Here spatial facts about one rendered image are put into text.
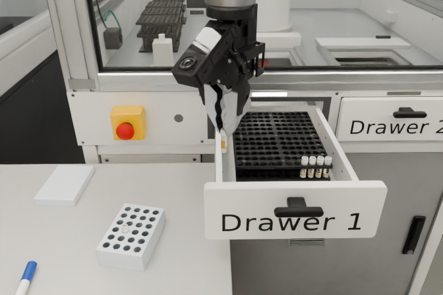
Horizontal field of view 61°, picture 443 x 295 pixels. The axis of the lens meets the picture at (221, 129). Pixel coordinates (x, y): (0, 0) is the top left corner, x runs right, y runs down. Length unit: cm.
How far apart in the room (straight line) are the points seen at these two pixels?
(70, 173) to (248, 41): 54
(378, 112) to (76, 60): 70
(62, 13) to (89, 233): 45
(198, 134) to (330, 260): 61
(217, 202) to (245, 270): 68
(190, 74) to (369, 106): 54
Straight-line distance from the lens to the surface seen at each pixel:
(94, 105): 94
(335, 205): 65
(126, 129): 86
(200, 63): 52
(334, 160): 80
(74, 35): 89
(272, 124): 84
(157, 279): 70
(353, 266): 133
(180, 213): 81
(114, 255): 71
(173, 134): 94
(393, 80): 96
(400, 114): 94
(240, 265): 125
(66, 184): 92
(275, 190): 61
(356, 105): 93
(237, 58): 57
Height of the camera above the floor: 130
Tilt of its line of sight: 29 degrees down
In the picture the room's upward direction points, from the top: straight up
